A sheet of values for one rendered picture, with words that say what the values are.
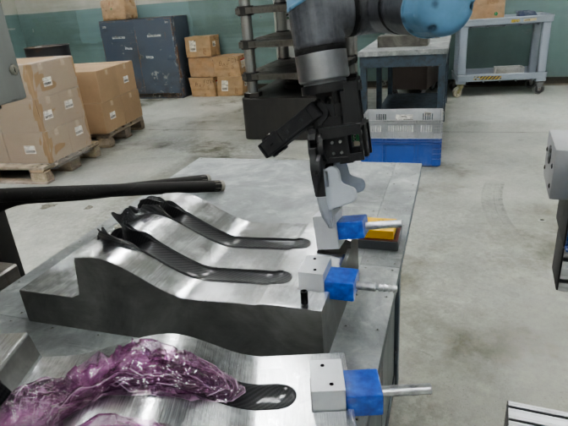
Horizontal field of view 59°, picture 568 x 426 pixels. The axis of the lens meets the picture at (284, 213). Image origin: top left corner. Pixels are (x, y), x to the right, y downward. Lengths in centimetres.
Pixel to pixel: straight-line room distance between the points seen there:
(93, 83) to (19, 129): 98
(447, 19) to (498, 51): 651
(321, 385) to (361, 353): 18
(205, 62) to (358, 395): 712
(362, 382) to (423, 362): 140
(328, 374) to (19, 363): 36
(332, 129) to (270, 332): 30
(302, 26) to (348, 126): 15
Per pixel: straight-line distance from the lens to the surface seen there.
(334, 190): 74
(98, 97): 526
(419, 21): 64
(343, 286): 68
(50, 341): 88
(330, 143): 74
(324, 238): 78
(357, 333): 77
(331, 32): 74
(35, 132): 453
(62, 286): 89
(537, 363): 207
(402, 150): 394
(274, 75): 479
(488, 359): 204
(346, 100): 74
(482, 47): 714
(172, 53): 763
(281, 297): 69
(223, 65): 744
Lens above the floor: 126
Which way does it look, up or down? 23 degrees down
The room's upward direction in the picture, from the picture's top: 5 degrees counter-clockwise
